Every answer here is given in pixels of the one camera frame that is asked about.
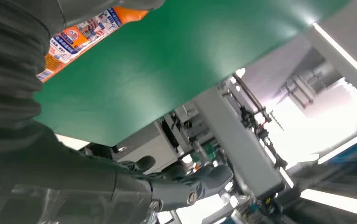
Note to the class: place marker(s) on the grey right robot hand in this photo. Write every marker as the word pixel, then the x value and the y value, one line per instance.
pixel 57 185

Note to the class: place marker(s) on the green table mat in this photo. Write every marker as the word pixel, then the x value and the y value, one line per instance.
pixel 166 68

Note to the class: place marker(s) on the grey machine with column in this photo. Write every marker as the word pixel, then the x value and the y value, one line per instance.
pixel 237 139

